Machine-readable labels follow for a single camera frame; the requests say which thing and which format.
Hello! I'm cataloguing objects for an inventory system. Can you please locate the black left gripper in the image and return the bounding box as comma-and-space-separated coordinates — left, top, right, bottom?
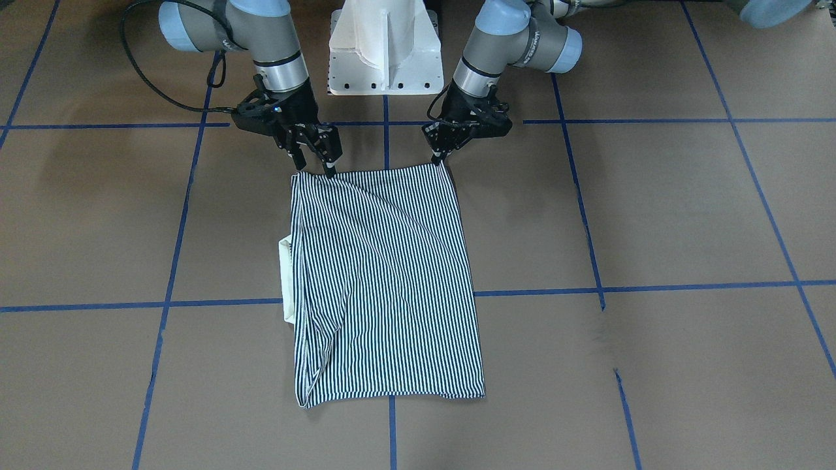
421, 82, 498, 165

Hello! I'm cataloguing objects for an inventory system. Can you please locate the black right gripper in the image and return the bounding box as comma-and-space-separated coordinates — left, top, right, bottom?
253, 82, 343, 178

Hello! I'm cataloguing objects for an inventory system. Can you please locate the navy white striped polo shirt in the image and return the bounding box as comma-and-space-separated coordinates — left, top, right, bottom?
283, 163, 485, 409

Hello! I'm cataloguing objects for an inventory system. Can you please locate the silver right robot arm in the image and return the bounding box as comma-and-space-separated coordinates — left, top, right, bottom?
158, 1, 342, 178

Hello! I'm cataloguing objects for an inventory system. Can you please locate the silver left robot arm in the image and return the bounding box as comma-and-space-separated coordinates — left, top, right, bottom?
451, 1, 834, 191

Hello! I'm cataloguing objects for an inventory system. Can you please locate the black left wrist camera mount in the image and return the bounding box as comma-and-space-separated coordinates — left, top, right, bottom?
470, 98, 513, 139

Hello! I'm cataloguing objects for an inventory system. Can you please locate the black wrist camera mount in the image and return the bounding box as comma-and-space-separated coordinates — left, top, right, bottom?
470, 98, 513, 139
232, 90, 285, 137

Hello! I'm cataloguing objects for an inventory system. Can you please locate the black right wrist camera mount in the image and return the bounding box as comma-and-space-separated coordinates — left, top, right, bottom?
232, 90, 285, 137

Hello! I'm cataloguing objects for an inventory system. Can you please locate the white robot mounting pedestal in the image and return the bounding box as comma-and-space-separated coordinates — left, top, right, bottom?
327, 1, 445, 96

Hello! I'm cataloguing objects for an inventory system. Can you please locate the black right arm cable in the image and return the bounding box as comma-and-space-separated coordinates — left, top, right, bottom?
120, 0, 239, 113

